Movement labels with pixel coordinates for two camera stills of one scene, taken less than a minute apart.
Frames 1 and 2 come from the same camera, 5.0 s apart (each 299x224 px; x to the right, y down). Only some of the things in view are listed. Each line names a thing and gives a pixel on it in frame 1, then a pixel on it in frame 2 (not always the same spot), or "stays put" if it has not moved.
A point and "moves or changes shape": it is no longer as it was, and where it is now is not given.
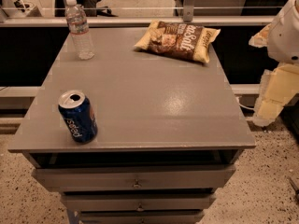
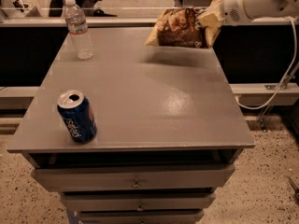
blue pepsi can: [78, 116] stays put
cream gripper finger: [261, 39] → [214, 15]
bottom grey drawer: [142, 217] stays put
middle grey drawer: [138, 202] stays put
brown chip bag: [179, 38] moves or changes shape
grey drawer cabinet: [170, 133] stays put
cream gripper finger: [277, 86] → [211, 32]
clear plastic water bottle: [77, 21] stays put
